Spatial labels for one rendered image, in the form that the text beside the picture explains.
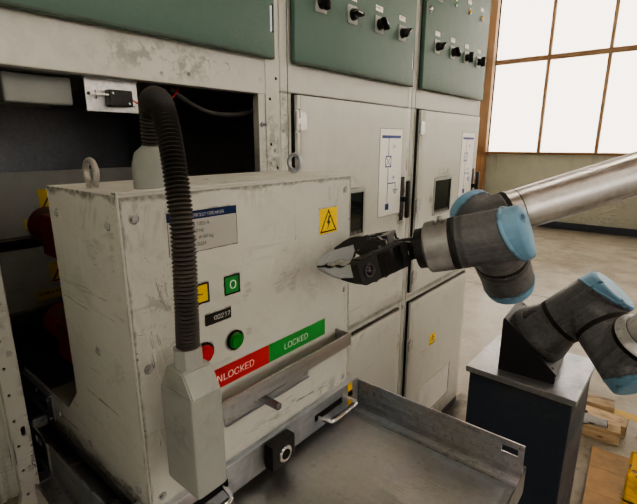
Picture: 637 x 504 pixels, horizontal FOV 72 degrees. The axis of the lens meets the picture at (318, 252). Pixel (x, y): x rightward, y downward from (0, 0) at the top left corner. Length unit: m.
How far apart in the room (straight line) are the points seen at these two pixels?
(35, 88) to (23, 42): 0.09
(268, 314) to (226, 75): 0.56
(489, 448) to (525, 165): 7.99
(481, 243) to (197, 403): 0.48
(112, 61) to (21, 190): 0.67
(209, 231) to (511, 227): 0.46
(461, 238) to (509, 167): 8.14
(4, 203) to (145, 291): 0.92
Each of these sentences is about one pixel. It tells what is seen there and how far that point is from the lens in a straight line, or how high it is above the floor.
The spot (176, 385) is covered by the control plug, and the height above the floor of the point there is 1.16.
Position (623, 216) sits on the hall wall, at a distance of 8.60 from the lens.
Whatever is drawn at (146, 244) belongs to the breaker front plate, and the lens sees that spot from 0.61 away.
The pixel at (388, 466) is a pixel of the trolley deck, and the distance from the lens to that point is 0.95.
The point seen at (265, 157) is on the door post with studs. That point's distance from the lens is 1.15.
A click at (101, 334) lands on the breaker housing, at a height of 1.18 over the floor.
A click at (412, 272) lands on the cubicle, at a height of 0.93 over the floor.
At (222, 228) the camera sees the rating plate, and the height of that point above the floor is 1.33.
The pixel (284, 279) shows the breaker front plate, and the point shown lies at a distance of 0.79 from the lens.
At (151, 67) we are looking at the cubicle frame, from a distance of 0.97.
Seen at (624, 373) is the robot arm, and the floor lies 0.88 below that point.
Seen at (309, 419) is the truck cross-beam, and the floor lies 0.90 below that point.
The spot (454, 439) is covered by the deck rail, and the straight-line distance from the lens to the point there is 1.01.
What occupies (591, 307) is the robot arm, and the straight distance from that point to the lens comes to 1.46.
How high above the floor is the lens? 1.45
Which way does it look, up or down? 14 degrees down
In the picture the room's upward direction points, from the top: straight up
